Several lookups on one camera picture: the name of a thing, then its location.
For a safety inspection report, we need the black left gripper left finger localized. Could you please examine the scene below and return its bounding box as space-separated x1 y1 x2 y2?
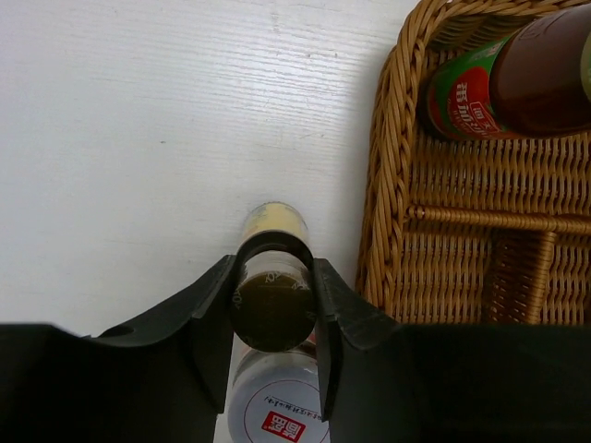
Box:
1 256 235 442

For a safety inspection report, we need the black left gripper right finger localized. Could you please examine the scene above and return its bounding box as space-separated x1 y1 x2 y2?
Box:
312 259 590 442

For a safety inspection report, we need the yellow-label dark-cap bottle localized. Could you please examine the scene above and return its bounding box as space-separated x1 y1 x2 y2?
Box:
230 201 317 353

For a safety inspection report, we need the woven wicker basket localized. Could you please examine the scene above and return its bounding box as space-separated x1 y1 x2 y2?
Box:
356 1 590 325

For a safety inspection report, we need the green-label ketchup bottle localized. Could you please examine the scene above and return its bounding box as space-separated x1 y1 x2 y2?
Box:
417 5 590 141

